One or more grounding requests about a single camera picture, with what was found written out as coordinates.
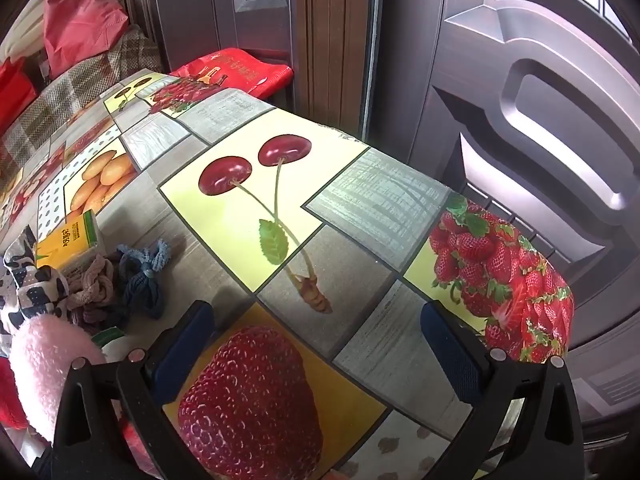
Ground fruit print tablecloth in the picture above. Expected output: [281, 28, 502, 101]
[0, 72, 576, 480]

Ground red tote bag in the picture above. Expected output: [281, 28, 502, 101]
[0, 57, 38, 136]

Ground pink fabric bag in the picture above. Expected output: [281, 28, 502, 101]
[42, 0, 128, 81]

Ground yellow tissue pack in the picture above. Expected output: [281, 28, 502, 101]
[35, 210, 106, 271]

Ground mauve knit hair bands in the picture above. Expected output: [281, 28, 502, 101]
[65, 255, 126, 336]

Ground pink plush toy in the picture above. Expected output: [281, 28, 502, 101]
[10, 317, 108, 446]

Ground red printed plastic bag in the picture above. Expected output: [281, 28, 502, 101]
[170, 47, 293, 103]

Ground cow print cloth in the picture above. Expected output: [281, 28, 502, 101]
[0, 225, 71, 351]

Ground white foam roll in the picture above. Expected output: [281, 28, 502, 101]
[0, 0, 48, 61]

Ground plaid bench cover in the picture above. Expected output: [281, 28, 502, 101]
[0, 25, 163, 161]

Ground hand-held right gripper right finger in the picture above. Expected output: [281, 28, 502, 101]
[420, 301, 586, 480]

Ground blue knit hair band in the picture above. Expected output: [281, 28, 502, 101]
[116, 239, 173, 320]

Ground grey metal door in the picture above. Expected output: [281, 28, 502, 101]
[370, 0, 640, 480]
[120, 0, 296, 111]

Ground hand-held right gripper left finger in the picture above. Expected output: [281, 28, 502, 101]
[52, 300, 217, 480]

